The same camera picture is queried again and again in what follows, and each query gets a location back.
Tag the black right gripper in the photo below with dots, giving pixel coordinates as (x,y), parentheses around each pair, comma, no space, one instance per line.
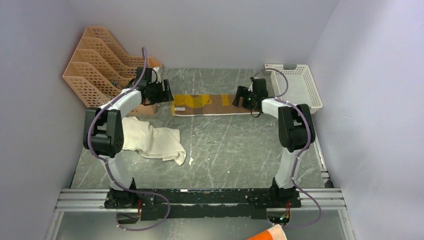
(243,92)

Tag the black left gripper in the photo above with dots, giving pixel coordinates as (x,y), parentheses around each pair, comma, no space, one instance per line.
(165,96)

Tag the yellow brown bear towel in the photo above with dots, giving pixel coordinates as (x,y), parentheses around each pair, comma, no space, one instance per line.
(191,105)

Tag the white towel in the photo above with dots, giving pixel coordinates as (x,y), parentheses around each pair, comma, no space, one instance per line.
(153,142)

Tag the white plastic basket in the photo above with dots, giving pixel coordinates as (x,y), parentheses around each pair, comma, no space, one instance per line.
(296,85)

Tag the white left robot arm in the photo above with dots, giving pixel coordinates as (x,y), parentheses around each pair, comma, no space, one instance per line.
(104,133)

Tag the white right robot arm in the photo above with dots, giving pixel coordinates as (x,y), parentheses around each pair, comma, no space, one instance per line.
(296,132)

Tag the orange plastic file rack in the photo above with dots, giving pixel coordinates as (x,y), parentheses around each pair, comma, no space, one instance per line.
(100,68)

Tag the orange white striped object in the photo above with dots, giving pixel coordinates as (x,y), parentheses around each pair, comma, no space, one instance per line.
(275,232)

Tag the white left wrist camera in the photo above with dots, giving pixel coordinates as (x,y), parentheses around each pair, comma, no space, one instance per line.
(157,72)

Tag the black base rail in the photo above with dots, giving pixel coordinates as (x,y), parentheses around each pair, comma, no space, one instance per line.
(156,204)

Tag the aluminium frame rail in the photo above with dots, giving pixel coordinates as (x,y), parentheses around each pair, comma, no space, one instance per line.
(92,200)

